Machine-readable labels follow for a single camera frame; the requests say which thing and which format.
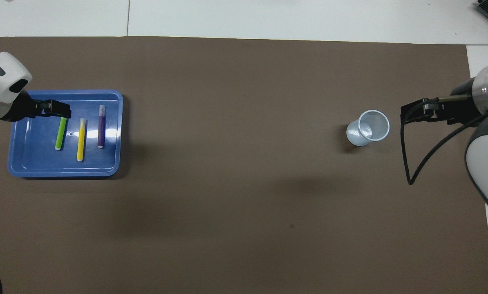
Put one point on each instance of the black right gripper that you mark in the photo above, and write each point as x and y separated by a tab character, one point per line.
460	106

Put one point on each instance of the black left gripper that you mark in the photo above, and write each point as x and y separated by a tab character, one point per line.
23	110

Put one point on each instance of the yellow marker pen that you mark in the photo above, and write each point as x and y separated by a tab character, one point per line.
81	141

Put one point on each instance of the purple marker pen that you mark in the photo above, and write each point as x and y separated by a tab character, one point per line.
101	128

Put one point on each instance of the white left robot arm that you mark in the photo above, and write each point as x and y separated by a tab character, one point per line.
3	77

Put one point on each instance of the green marker pen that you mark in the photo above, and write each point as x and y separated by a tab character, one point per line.
60	134

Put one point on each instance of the blue plastic tray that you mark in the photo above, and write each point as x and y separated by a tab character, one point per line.
35	159

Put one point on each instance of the translucent plastic cup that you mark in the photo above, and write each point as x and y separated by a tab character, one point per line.
360	134

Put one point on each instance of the brown table mat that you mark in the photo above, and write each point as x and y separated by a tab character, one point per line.
236	163

